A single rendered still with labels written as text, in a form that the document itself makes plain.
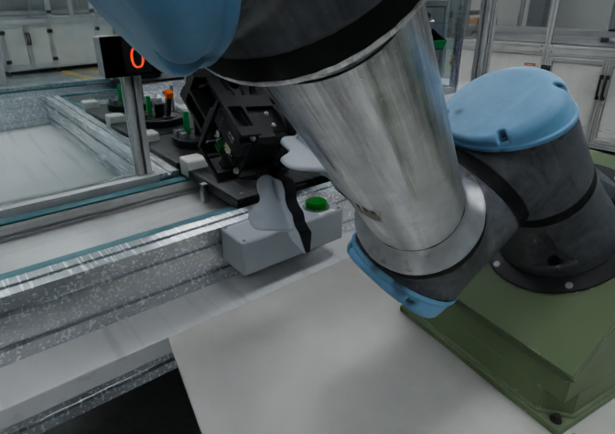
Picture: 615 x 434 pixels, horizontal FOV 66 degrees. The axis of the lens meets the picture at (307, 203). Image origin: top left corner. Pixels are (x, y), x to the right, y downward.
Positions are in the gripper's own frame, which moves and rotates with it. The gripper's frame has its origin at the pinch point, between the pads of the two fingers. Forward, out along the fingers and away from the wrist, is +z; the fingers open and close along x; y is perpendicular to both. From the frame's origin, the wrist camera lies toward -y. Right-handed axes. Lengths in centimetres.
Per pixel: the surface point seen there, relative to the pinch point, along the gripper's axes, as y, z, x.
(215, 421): 8.8, 9.4, -24.8
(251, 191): -17.5, -24.8, -31.6
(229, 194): -13.7, -25.9, -32.8
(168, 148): -18, -54, -51
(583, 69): -418, -110, -71
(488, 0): -187, -100, -25
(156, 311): 5.1, -10.4, -37.9
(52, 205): 11, -41, -49
